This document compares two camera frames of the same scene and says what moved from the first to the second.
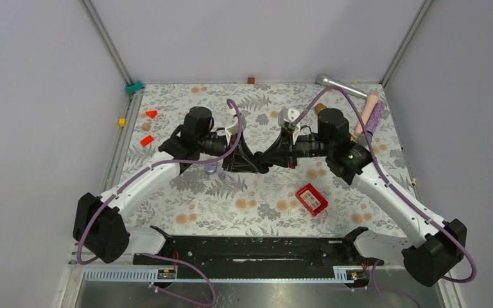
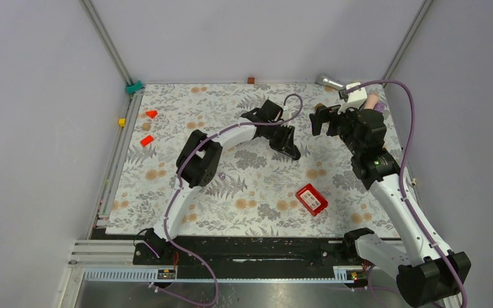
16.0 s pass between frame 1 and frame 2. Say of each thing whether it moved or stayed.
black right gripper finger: moved
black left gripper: moved
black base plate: stayed
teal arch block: stayed
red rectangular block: stayed
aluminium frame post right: stayed
